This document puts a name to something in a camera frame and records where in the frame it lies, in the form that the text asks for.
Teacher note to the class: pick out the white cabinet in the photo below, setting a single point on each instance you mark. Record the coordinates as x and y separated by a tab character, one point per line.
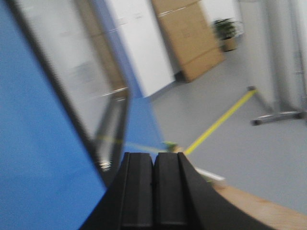
142	39

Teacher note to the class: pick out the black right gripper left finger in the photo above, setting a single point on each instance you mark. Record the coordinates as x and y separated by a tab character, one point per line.
128	202

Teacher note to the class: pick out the green sandbag left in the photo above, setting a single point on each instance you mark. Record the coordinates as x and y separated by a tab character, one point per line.
170	146

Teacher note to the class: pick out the plywood base platform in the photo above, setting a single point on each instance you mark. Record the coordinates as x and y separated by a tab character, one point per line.
263	210

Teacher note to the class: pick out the grey metal stand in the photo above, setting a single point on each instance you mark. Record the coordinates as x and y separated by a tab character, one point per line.
288	72

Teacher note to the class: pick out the potted green plant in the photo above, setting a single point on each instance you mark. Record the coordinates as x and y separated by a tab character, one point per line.
226	32

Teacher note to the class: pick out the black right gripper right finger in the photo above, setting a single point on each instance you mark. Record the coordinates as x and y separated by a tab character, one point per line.
170	212

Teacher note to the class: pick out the blue door panel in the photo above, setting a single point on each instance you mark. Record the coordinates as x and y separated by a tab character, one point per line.
70	107

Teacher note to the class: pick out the large cardboard box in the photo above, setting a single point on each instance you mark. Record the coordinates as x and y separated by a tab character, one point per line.
190	36

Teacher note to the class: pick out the far white corner rail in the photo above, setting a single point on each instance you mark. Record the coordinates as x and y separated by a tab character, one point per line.
211	177

